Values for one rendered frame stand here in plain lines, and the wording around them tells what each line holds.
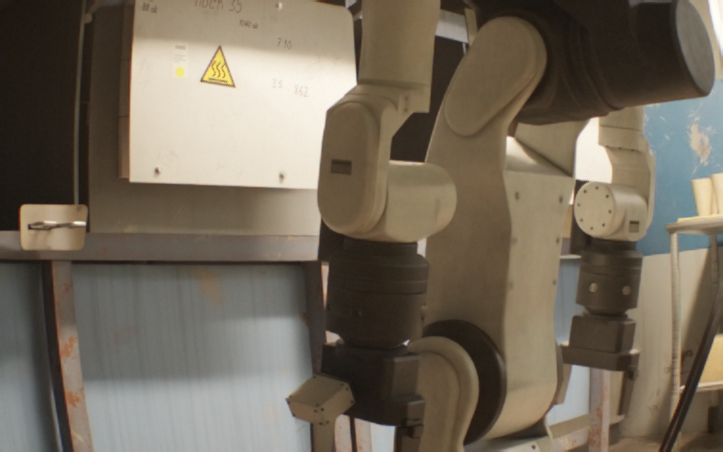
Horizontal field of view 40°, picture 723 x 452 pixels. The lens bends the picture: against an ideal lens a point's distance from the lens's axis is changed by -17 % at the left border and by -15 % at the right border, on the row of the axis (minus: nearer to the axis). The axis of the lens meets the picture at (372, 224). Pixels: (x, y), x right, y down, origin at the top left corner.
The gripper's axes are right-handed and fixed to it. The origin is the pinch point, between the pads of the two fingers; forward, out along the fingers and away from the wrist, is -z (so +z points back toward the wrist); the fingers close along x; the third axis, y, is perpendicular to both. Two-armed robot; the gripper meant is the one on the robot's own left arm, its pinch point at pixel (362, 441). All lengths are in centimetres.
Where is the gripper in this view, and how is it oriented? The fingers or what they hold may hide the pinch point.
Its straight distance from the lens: 105.7
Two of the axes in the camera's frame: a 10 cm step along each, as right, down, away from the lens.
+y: -6.7, -0.1, -7.4
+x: -7.4, -1.0, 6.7
